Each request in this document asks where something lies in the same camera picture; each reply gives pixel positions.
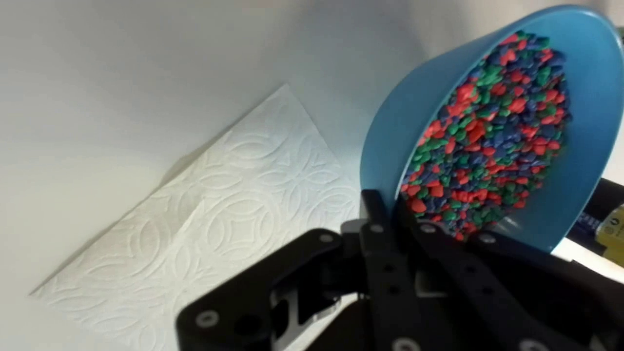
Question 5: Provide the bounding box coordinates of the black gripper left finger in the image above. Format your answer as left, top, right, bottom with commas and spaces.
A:
176, 227, 363, 351

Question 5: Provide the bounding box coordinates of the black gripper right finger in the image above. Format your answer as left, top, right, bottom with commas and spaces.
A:
363, 188, 624, 351

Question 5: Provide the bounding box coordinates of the blue bowl with colourful candy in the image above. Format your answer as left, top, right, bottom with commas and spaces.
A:
361, 5, 624, 251

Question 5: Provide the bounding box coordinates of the white paper napkin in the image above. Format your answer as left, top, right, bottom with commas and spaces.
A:
35, 85, 359, 351

